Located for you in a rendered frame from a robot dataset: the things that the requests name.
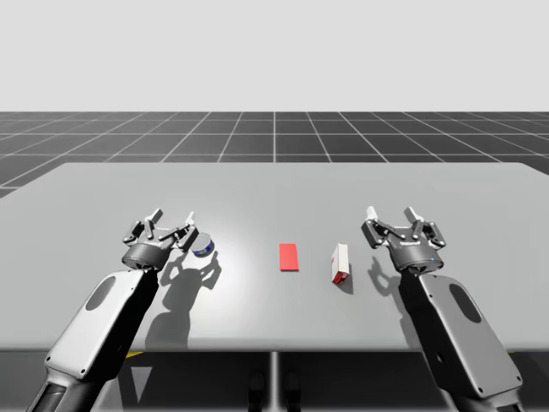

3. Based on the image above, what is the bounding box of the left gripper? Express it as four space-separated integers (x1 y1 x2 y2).
121 207 201 272

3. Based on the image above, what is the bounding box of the pink pad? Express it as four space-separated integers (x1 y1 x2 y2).
279 243 300 273

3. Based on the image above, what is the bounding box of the red and white carton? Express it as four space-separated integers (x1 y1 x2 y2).
329 242 351 286

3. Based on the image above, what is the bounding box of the blue can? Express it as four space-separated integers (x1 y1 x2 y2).
190 233 215 258

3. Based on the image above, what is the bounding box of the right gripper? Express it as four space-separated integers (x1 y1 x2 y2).
360 205 448 275

